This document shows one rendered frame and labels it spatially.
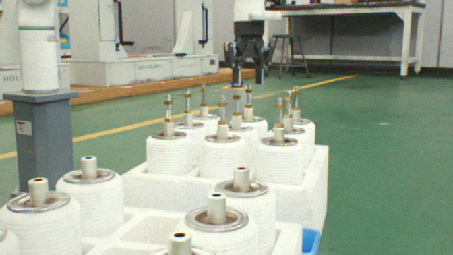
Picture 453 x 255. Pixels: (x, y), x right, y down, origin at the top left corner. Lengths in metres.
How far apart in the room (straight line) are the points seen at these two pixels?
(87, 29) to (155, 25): 3.86
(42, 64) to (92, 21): 2.34
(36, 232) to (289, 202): 0.47
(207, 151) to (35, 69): 0.63
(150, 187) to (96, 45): 2.80
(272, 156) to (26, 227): 0.48
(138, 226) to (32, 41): 0.78
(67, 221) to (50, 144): 0.80
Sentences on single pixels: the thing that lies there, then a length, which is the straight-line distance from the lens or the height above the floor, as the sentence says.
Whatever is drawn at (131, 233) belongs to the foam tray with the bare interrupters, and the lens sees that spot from 0.77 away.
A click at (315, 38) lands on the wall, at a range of 6.28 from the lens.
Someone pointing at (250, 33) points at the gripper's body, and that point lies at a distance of 1.18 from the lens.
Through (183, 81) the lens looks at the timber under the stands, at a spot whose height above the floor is 0.06.
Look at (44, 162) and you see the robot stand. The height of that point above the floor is 0.12.
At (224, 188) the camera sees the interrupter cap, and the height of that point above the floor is 0.25.
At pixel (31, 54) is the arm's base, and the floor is 0.41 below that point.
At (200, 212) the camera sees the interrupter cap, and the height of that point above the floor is 0.25.
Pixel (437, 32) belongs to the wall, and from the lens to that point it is 5.91.
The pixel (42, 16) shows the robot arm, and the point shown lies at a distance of 1.47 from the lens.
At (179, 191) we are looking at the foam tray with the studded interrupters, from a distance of 0.99.
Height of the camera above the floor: 0.46
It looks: 10 degrees down
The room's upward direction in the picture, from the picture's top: straight up
